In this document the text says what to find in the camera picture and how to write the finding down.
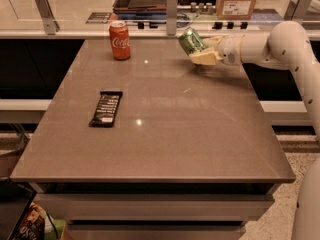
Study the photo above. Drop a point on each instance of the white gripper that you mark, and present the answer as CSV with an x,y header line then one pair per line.
x,y
229,49

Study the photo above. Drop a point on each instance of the green soda can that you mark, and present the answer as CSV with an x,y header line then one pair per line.
x,y
191,42

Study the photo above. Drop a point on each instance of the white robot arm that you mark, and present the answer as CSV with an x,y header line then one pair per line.
x,y
286,46

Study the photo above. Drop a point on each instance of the red Coca-Cola can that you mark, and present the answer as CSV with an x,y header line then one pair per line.
x,y
119,39

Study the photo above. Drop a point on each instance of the cardboard box with label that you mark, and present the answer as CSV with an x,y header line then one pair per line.
x,y
235,9

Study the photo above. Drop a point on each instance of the dark open tray box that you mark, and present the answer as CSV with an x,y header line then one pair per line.
x,y
141,2

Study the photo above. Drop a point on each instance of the black candy bar wrapper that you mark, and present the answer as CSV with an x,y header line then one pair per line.
x,y
106,109

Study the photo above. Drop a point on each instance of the grey drawer cabinet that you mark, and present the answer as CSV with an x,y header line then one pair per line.
x,y
155,217

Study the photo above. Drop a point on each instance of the black bin at left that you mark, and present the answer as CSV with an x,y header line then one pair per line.
x,y
15,200

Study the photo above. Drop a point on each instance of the snack bag under table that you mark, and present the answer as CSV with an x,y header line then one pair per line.
x,y
33,225

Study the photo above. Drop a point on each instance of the middle metal glass bracket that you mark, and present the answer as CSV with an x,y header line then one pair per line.
x,y
171,17

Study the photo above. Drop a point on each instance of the metal glass bracket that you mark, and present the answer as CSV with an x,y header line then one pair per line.
x,y
51,26
296,11
171,17

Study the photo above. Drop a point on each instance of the right metal glass bracket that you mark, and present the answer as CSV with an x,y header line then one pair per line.
x,y
296,11

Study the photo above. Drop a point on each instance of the left metal glass bracket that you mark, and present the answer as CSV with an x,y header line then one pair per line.
x,y
51,26

